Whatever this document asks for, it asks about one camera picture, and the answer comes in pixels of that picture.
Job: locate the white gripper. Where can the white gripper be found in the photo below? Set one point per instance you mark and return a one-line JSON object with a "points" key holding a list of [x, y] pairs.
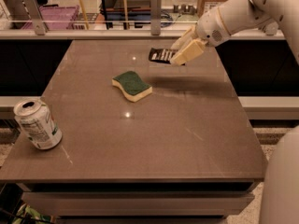
{"points": [[211, 28]]}

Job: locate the black rxbar chocolate wrapper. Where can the black rxbar chocolate wrapper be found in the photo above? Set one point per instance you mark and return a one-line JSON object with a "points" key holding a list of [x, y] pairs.
{"points": [[161, 55]]}

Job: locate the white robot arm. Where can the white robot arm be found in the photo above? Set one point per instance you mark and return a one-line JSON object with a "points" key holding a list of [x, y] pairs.
{"points": [[280, 201]]}

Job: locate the white green 7up can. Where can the white green 7up can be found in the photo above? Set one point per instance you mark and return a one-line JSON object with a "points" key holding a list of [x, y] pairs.
{"points": [[37, 123]]}

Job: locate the green yellow sponge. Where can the green yellow sponge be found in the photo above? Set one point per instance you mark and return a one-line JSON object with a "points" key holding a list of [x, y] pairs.
{"points": [[132, 86]]}

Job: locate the yellow pole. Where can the yellow pole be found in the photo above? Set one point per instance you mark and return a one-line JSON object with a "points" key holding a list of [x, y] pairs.
{"points": [[84, 14]]}

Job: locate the purple plastic crate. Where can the purple plastic crate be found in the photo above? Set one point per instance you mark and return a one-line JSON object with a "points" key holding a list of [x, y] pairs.
{"points": [[59, 18]]}

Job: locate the green patterned bag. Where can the green patterned bag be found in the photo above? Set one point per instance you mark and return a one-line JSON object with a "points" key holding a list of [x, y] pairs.
{"points": [[28, 215]]}

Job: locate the middle metal railing post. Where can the middle metal railing post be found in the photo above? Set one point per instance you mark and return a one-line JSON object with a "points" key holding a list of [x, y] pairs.
{"points": [[155, 17]]}

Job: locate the metal railing post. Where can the metal railing post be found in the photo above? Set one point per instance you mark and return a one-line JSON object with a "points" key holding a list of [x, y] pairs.
{"points": [[155, 17], [36, 18]]}

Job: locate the left metal railing post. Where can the left metal railing post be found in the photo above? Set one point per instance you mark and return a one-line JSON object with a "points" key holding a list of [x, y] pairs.
{"points": [[36, 18]]}

